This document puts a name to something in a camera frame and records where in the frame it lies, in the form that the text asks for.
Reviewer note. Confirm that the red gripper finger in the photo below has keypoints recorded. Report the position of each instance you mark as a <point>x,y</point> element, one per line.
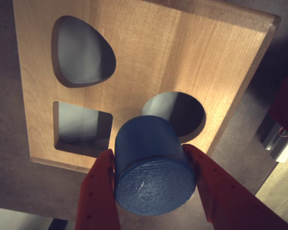
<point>225,201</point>
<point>98,191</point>

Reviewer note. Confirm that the blue wooden cylinder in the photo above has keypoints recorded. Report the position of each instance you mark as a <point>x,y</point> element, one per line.
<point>153,182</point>

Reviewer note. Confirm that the wooden shape sorter box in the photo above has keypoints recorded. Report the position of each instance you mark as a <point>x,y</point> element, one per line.
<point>158,48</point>

